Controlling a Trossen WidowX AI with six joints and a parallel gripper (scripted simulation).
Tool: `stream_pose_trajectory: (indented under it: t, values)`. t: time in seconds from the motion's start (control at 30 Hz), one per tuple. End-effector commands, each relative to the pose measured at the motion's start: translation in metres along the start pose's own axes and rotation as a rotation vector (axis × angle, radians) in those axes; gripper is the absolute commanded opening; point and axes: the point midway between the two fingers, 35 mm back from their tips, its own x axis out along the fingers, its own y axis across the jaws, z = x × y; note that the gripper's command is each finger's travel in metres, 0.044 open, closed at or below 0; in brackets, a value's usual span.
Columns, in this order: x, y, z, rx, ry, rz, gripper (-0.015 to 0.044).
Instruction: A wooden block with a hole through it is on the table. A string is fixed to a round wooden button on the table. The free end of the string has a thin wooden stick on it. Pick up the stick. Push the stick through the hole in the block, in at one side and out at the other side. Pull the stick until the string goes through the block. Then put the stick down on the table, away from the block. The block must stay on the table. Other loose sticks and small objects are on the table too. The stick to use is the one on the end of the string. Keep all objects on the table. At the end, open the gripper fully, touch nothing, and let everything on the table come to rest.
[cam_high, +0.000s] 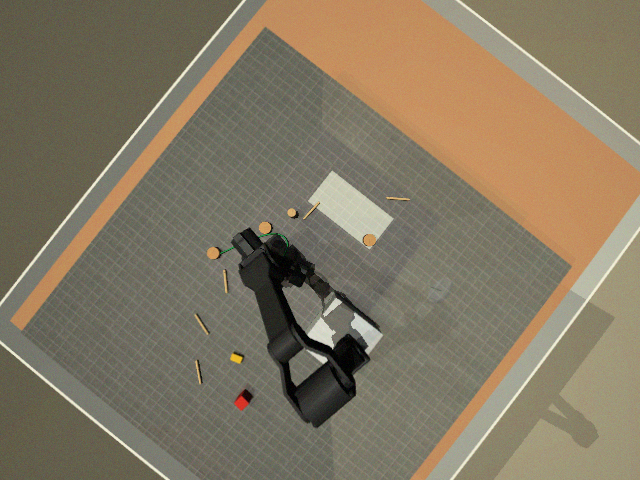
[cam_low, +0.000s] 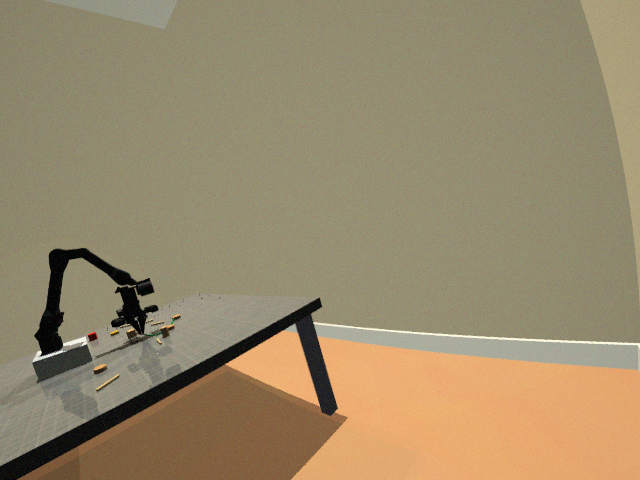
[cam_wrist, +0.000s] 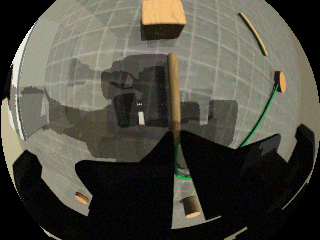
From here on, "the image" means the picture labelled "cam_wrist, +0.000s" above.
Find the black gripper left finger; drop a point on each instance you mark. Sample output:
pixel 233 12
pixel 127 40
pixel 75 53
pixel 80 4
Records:
pixel 150 179

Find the brown wooden block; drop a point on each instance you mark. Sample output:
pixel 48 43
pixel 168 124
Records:
pixel 162 18

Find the thin tan wooden stick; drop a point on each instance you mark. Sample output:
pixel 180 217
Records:
pixel 254 33

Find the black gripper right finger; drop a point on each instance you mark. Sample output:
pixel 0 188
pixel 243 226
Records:
pixel 216 170

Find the tan round wooden button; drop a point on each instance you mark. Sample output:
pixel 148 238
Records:
pixel 279 78

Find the orange flat disc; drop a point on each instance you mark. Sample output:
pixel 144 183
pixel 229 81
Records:
pixel 81 198

